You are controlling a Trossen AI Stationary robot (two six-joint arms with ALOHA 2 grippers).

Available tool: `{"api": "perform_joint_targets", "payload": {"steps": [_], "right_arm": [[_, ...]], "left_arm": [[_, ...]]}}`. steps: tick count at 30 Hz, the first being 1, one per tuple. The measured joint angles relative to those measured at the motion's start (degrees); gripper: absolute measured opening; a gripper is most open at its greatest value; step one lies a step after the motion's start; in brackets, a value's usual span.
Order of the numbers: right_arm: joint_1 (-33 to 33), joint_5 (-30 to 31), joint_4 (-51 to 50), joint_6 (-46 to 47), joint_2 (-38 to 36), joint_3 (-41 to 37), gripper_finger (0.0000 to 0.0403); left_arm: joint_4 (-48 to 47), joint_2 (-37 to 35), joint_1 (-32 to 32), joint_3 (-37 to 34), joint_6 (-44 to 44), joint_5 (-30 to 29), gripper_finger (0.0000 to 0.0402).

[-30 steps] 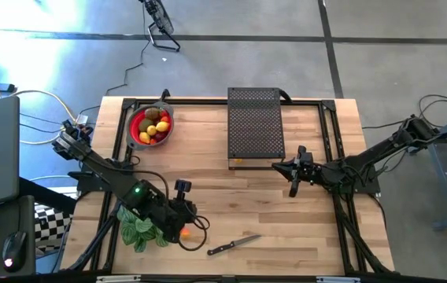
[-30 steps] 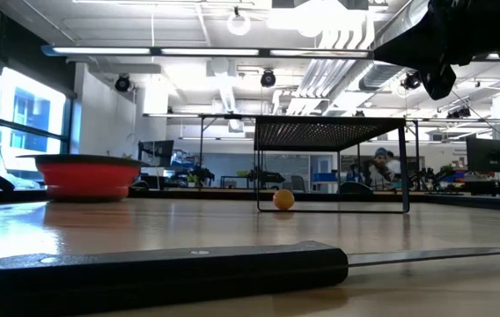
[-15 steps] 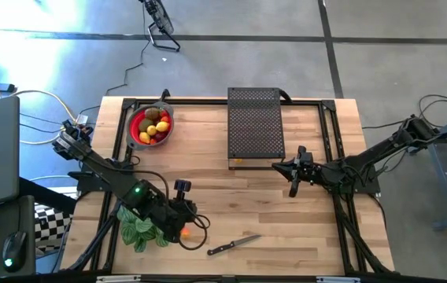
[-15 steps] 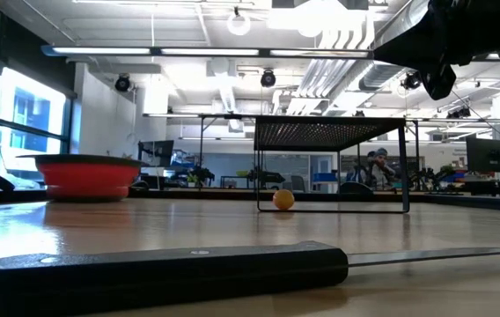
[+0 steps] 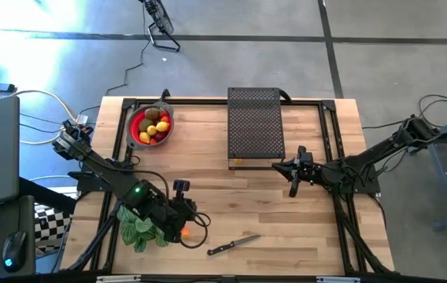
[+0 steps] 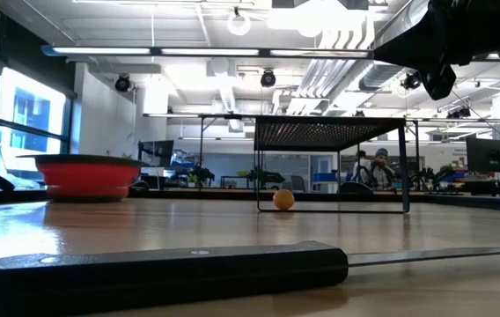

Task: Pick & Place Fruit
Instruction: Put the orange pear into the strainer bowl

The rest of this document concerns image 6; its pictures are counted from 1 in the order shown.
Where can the red collapsible bowl grey rim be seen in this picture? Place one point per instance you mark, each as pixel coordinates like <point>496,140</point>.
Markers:
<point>85,176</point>

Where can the person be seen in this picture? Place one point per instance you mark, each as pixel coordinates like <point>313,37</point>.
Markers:
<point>382,171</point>
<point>359,165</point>

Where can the overhead light bar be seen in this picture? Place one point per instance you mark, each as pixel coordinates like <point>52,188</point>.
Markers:
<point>109,50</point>

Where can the black perforated metal shelf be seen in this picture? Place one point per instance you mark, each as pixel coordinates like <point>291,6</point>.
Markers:
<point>320,132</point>

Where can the small orange fruit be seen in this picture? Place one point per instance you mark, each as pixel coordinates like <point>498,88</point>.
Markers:
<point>283,199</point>

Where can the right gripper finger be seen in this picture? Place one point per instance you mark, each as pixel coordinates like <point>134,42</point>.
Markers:
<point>408,44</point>

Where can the black round overhead camera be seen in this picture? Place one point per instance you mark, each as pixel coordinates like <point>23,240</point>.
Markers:
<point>122,83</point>
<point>410,81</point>
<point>268,79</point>

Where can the black computer monitor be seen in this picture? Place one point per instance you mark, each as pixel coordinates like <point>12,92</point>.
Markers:
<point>157,152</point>
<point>490,155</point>

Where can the black curved frame bracket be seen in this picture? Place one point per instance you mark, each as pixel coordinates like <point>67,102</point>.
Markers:
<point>140,185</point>
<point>355,188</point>

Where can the round ceiling lamp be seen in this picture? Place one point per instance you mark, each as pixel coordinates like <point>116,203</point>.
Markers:
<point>238,24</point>

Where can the black aluminium table frame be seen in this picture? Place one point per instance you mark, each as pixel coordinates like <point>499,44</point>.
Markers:
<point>452,202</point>

